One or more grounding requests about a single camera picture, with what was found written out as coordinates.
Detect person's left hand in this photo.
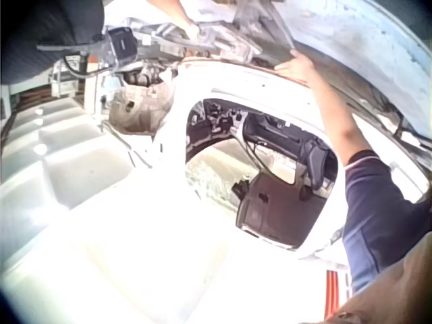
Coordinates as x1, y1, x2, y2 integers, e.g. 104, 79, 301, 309
274, 49, 321, 87

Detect grey raised car hood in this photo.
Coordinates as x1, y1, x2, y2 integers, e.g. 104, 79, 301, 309
236, 0, 432, 142

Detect white car body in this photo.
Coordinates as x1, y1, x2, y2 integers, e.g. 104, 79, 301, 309
84, 59, 429, 271

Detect black car dashboard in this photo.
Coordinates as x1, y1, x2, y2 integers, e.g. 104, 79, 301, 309
186, 99, 339, 192

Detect grey engine bay parts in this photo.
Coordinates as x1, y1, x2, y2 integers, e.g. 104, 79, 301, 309
134, 19, 265, 65

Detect brown car seat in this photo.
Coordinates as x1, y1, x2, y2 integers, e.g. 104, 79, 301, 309
232, 171, 325, 249

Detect brown wheel arch liner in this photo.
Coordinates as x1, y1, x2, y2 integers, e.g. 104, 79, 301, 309
108, 82, 177, 136

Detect black engine bay box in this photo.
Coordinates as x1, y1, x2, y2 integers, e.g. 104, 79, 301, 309
107, 27, 138, 66

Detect orange ribbed post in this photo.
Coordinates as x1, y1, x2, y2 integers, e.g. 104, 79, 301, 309
324, 268, 349, 320

